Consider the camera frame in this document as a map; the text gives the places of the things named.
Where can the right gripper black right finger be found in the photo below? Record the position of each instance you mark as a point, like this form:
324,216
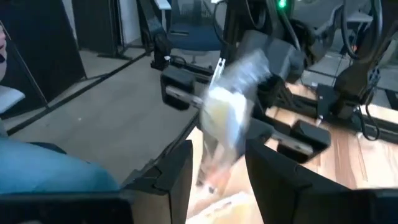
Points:
295,202

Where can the black equipment stand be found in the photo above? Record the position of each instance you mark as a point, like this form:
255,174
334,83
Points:
158,40

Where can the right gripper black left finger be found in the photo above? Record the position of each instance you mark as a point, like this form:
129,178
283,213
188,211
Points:
174,174

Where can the person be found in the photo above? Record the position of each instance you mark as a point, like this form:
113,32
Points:
46,168

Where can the blue office chair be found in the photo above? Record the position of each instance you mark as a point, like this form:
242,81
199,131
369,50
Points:
196,37

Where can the orange toothbrush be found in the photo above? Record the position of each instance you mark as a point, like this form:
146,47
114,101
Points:
227,118

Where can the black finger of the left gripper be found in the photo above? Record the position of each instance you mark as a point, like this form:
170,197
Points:
270,96

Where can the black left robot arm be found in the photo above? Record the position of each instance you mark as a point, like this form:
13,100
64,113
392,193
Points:
354,87

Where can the black partition panel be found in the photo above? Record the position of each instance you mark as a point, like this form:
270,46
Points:
40,46

